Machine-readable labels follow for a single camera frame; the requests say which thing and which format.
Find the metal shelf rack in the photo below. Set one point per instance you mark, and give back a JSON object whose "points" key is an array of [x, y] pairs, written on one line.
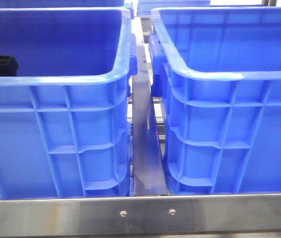
{"points": [[149, 207]]}

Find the distant low blue crate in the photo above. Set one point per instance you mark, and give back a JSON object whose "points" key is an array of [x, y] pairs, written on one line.
{"points": [[144, 7]]}

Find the blue crate behind left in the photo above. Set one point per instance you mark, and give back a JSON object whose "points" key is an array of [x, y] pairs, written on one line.
{"points": [[65, 3]]}

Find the blue crate at right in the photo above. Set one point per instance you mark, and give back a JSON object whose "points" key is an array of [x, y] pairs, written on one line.
{"points": [[220, 71]]}

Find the large blue plastic crate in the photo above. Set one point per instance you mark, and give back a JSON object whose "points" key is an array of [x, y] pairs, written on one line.
{"points": [[63, 118]]}

